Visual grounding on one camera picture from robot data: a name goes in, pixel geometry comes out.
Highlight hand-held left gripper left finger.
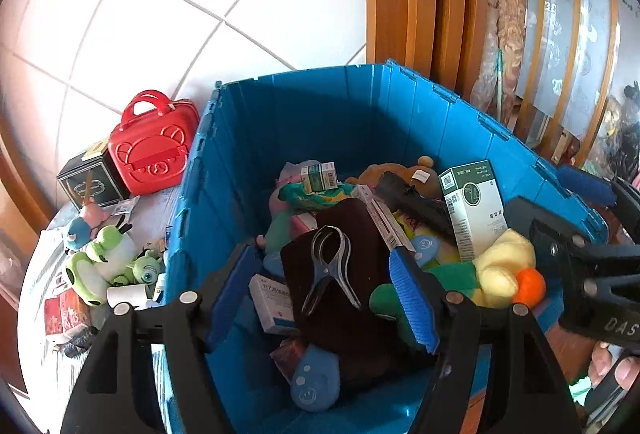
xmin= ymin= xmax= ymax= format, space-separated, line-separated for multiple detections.
xmin=59 ymin=241 xmax=258 ymax=434

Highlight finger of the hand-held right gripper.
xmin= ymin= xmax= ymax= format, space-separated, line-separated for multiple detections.
xmin=505 ymin=196 xmax=640 ymax=282
xmin=555 ymin=164 xmax=640 ymax=240

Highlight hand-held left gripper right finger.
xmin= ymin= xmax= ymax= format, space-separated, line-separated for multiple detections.
xmin=387 ymin=246 xmax=586 ymax=434

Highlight blue and white box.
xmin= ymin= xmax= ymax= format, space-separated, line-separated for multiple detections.
xmin=249 ymin=274 xmax=301 ymax=335

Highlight yellow duck plush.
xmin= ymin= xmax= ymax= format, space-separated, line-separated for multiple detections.
xmin=370 ymin=229 xmax=547 ymax=347

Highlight green and white box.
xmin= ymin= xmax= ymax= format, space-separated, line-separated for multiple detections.
xmin=439 ymin=160 xmax=510 ymax=262

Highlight blue plastic storage container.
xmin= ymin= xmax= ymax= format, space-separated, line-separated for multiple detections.
xmin=162 ymin=60 xmax=610 ymax=434

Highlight person's right hand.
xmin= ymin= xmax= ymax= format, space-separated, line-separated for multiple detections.
xmin=589 ymin=341 xmax=640 ymax=395

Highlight light blue smiley toy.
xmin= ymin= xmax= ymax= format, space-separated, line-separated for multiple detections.
xmin=412 ymin=235 xmax=441 ymax=265
xmin=290 ymin=344 xmax=343 ymax=412

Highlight yellow printed pouch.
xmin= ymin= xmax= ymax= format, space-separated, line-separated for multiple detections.
xmin=392 ymin=209 xmax=461 ymax=265

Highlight pink green plush toy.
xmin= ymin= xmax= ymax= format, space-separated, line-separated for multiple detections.
xmin=256 ymin=186 xmax=321 ymax=275

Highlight red foil packet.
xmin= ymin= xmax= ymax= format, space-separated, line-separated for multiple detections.
xmin=270 ymin=339 xmax=306 ymax=380

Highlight long white pink box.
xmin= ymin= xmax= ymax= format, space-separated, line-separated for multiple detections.
xmin=350 ymin=184 xmax=416 ymax=255

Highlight small green monster plush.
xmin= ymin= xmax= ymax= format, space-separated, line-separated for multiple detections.
xmin=125 ymin=249 xmax=166 ymax=287

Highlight dark brown cloth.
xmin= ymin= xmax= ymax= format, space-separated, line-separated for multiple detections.
xmin=280 ymin=199 xmax=436 ymax=385

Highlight white cylinder bottle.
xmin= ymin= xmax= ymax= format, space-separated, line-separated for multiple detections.
xmin=106 ymin=284 xmax=151 ymax=309

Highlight yellow green packet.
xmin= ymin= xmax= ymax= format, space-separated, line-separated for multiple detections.
xmin=277 ymin=181 xmax=361 ymax=215

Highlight brown bear plush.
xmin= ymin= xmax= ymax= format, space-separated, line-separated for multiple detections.
xmin=345 ymin=155 xmax=443 ymax=200

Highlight green stick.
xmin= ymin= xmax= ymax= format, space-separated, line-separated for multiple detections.
xmin=495 ymin=49 xmax=506 ymax=120

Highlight green frog plush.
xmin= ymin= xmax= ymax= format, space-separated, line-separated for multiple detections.
xmin=65 ymin=225 xmax=138 ymax=307

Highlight small carded package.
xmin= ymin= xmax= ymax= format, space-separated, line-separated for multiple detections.
xmin=107 ymin=196 xmax=141 ymax=235

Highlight small green white box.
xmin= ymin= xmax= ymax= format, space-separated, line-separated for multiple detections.
xmin=300 ymin=161 xmax=338 ymax=194

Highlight dark cloth item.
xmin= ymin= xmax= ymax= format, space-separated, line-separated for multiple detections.
xmin=62 ymin=326 xmax=101 ymax=357

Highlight red toy case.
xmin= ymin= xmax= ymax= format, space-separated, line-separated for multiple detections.
xmin=108 ymin=89 xmax=202 ymax=196

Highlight pig plush toy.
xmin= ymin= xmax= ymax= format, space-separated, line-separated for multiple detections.
xmin=65 ymin=201 xmax=121 ymax=252

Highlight red patterned packet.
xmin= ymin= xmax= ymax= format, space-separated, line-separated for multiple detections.
xmin=44 ymin=289 xmax=91 ymax=340

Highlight frosted glass door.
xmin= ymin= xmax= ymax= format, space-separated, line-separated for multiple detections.
xmin=510 ymin=0 xmax=636 ymax=165

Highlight black square box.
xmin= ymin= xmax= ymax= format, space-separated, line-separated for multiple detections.
xmin=56 ymin=140 xmax=132 ymax=210

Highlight white patterned cloth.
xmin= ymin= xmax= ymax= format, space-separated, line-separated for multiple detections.
xmin=17 ymin=189 xmax=181 ymax=415

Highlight patterned rolled carpet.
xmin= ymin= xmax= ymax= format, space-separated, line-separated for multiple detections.
xmin=470 ymin=0 xmax=531 ymax=125

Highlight wooden furniture edge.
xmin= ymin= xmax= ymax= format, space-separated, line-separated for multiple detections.
xmin=0 ymin=124 xmax=56 ymax=395

